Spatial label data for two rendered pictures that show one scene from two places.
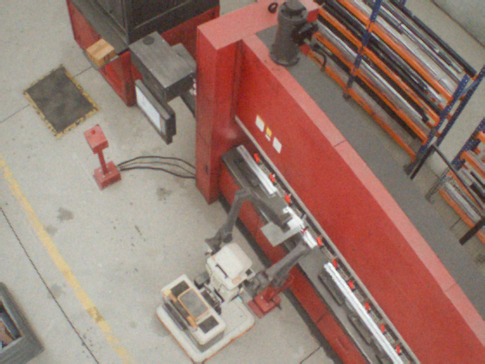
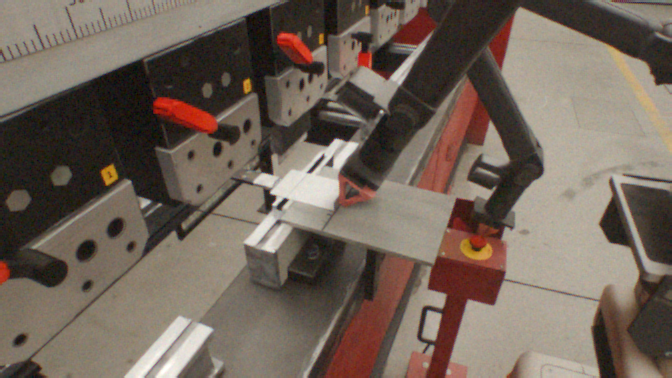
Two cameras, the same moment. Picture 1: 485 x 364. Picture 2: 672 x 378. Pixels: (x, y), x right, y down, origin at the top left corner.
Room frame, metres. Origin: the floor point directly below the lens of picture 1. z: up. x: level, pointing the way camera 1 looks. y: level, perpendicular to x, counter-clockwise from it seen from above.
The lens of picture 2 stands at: (2.03, 0.14, 1.45)
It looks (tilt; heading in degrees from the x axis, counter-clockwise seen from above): 37 degrees down; 245
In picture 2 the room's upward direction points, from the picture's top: straight up
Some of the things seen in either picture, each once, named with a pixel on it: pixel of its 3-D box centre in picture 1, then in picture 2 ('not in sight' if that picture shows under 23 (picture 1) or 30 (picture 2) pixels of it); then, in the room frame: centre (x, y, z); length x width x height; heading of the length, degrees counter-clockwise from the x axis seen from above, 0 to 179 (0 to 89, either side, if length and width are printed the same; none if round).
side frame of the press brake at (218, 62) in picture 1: (247, 110); not in sight; (2.68, 0.06, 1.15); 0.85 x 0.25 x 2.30; 131
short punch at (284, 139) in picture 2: not in sight; (291, 126); (1.84, -0.46, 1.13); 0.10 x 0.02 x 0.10; 41
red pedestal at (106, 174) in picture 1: (100, 157); not in sight; (2.43, 1.36, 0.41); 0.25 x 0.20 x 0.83; 131
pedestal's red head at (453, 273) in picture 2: (276, 277); (471, 243); (1.43, -0.39, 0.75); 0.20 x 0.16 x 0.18; 46
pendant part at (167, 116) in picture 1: (157, 109); not in sight; (2.38, 0.74, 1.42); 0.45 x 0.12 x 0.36; 46
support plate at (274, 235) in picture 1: (281, 229); (371, 209); (1.74, -0.35, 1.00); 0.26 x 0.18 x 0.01; 131
